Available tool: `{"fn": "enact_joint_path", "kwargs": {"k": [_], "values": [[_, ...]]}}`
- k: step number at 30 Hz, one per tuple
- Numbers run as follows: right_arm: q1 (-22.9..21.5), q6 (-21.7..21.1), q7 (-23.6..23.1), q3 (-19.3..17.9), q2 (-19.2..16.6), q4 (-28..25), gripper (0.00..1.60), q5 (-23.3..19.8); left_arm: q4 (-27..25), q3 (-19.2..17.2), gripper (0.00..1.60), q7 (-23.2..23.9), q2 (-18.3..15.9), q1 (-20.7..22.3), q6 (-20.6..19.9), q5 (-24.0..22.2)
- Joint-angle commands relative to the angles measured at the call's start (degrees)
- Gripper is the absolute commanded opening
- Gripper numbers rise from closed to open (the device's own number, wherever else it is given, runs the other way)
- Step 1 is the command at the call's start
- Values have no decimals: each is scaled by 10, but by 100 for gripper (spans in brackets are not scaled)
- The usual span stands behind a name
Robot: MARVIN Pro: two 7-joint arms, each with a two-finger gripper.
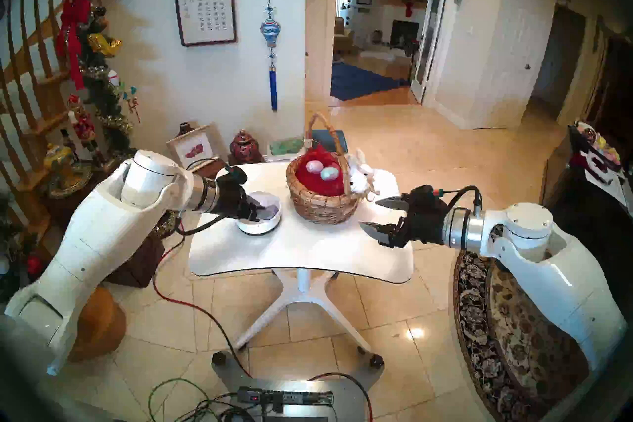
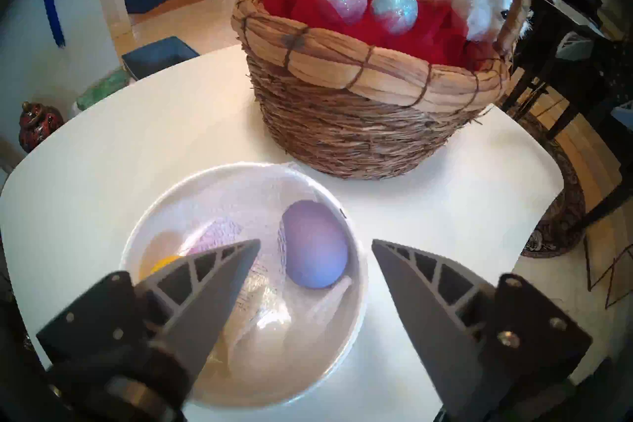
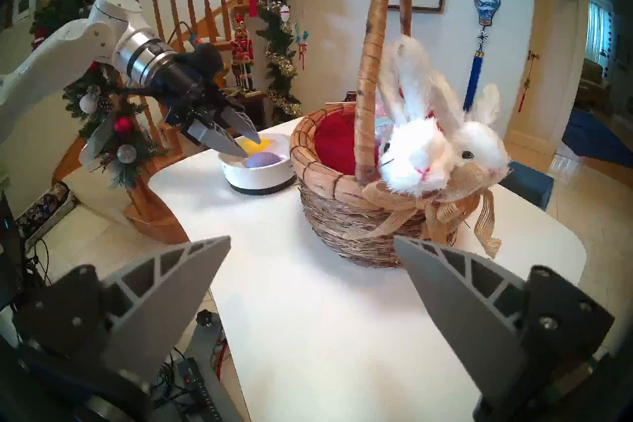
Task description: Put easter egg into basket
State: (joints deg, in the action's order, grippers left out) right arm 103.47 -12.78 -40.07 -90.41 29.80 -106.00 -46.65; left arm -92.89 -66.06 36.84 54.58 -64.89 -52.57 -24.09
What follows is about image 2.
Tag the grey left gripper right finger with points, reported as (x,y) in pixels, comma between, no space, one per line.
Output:
(445,312)

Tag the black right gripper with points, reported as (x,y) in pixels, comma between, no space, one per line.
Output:
(613,75)

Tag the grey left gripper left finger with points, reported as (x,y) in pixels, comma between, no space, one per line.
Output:
(188,307)

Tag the blue glitter easter egg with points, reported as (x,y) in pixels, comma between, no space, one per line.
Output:
(394,9)

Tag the yellow easter egg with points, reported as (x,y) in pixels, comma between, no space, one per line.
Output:
(165,262)

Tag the matte purple easter egg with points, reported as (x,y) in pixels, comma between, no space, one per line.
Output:
(314,245)

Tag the black grand piano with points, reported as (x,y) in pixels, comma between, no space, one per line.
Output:
(554,85)

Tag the white bowl with black base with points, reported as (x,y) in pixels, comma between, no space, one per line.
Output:
(341,347)

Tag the round oriental rug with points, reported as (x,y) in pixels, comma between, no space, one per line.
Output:
(559,223)

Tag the green jade stone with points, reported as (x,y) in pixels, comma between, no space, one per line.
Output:
(104,89)

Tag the red cloisonne ginger jar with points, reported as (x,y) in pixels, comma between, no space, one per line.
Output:
(39,127)

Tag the blue storage box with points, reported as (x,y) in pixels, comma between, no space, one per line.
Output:
(158,57)

